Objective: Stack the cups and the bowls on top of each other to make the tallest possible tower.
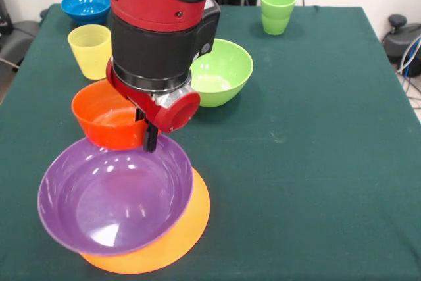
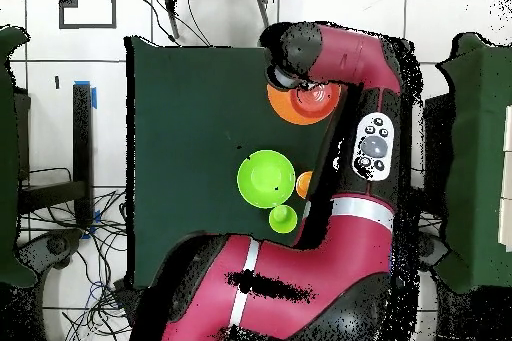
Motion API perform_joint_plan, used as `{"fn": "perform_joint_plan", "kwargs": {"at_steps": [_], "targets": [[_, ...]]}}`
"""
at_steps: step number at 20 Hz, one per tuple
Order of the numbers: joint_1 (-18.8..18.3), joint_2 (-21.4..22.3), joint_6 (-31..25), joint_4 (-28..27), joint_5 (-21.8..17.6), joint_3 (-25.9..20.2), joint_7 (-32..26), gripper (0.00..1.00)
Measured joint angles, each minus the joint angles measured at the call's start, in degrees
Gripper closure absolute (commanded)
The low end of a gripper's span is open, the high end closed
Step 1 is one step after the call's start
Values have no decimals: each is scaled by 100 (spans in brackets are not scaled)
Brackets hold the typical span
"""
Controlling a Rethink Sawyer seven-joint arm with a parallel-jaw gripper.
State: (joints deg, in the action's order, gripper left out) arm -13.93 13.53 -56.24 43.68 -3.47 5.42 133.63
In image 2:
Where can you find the green bowl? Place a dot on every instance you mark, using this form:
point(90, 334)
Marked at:
point(266, 179)

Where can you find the lime cup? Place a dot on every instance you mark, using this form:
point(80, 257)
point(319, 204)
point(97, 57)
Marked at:
point(283, 219)

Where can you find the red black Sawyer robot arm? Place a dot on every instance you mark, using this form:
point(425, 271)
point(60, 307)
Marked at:
point(340, 245)

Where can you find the dark green tablecloth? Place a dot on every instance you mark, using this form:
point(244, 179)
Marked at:
point(180, 117)

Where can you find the green cloth covered table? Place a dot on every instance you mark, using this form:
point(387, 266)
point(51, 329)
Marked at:
point(10, 157)
point(480, 117)

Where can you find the black stand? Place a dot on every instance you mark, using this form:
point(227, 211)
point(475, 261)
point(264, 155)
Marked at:
point(82, 137)

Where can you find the red-orange bowl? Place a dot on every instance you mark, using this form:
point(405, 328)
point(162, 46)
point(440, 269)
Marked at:
point(316, 103)

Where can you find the dark grey chair base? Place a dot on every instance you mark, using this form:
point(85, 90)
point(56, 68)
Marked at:
point(436, 251)
point(52, 247)

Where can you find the large orange bowl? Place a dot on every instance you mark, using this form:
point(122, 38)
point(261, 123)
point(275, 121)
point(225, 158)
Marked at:
point(280, 109)

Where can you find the black power box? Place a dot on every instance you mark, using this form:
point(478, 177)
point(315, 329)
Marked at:
point(126, 295)

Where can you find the blue tape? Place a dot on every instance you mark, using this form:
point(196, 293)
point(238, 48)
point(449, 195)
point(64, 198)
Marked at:
point(94, 99)

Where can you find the orange cup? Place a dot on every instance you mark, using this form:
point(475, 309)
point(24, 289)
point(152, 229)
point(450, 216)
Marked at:
point(303, 185)

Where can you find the small black object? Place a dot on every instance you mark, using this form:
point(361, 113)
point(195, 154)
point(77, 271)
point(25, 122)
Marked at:
point(57, 82)

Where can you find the white box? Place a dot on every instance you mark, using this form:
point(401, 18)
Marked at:
point(507, 177)

